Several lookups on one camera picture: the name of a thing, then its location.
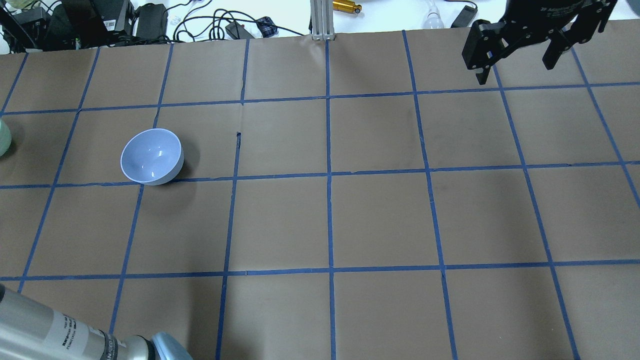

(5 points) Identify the aluminium frame post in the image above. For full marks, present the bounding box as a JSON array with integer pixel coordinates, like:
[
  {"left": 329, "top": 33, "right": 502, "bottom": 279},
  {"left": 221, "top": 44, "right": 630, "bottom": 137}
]
[{"left": 310, "top": 0, "right": 336, "bottom": 41}]

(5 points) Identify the black power adapter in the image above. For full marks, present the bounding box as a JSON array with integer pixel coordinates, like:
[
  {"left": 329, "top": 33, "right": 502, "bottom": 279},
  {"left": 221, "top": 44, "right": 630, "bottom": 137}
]
[{"left": 450, "top": 5, "right": 478, "bottom": 28}]

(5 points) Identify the metallic cylinder tool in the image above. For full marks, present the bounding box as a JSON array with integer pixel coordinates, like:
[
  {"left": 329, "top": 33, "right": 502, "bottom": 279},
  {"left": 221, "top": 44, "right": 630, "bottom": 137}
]
[{"left": 332, "top": 0, "right": 362, "bottom": 14}]

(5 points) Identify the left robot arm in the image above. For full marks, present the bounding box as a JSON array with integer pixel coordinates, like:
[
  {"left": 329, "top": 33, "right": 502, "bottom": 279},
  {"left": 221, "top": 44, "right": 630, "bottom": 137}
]
[{"left": 0, "top": 284, "right": 193, "bottom": 360}]

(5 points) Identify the blue bowl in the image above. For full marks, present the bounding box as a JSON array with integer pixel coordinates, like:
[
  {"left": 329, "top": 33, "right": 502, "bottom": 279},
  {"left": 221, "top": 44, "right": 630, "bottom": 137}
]
[{"left": 119, "top": 128, "right": 185, "bottom": 186}]

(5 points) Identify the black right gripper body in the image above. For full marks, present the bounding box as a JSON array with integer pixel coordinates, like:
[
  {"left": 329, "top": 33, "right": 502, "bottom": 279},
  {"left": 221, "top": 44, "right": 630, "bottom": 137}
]
[{"left": 492, "top": 0, "right": 608, "bottom": 48}]

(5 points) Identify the black laptop equipment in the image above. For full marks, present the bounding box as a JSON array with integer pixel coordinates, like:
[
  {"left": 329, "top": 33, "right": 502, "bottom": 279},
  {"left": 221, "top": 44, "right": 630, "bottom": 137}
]
[{"left": 44, "top": 0, "right": 134, "bottom": 51}]

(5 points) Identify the white light bulb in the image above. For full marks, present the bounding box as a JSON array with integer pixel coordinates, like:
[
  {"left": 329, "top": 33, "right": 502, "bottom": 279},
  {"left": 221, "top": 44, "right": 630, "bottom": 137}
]
[{"left": 423, "top": 0, "right": 445, "bottom": 29}]

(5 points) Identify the green bowl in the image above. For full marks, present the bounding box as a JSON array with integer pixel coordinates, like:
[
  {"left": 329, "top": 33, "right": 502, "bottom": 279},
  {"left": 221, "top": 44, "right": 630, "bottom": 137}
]
[{"left": 0, "top": 117, "right": 13, "bottom": 157}]

